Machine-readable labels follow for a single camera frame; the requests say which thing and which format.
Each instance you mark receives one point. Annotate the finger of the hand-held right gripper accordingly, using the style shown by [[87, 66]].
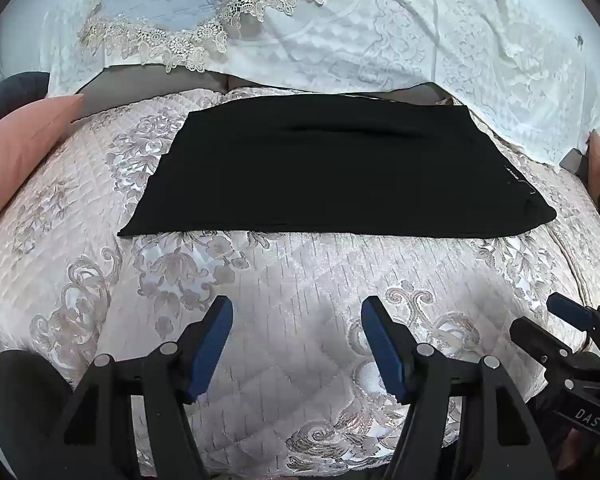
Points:
[[572, 310], [537, 337]]

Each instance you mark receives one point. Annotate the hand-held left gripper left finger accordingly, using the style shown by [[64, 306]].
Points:
[[211, 347]]

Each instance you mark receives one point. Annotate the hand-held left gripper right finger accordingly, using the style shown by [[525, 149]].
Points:
[[384, 352]]

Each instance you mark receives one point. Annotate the black pants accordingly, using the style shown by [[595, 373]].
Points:
[[330, 170]]

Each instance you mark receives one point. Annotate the person's right hand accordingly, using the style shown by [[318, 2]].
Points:
[[577, 452]]

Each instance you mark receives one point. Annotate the pink floral quilted bedspread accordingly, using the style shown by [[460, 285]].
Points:
[[300, 285]]

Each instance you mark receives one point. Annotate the person's left leg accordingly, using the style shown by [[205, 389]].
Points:
[[20, 410]]

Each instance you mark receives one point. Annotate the large pink pillow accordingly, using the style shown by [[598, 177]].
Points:
[[15, 150]]

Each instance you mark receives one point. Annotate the dark blue cushion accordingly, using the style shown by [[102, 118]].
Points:
[[10, 90]]

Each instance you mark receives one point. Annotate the white quilted lace-trimmed cover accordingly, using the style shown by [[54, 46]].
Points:
[[380, 25]]

